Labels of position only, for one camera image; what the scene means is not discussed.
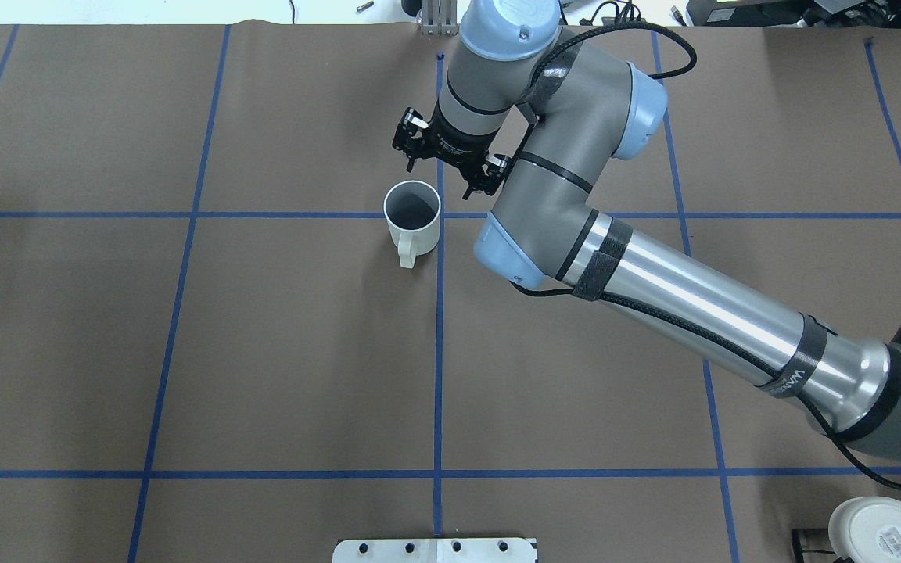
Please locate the black wire mug rack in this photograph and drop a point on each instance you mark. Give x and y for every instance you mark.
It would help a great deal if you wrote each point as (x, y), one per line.
(813, 545)

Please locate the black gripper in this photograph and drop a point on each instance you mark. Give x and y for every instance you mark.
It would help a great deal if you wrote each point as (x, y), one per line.
(457, 143)

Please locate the white HOME mug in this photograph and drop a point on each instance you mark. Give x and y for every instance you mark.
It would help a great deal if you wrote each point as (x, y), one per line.
(413, 210)

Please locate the white mug on rack lower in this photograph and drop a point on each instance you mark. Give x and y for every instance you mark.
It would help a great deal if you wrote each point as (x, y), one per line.
(867, 529)

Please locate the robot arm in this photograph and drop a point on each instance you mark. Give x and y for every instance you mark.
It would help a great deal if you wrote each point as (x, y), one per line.
(530, 113)

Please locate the aluminium frame post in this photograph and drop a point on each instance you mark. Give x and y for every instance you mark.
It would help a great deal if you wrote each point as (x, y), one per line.
(438, 18)

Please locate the black power strip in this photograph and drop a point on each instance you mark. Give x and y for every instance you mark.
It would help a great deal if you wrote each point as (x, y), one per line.
(600, 13)

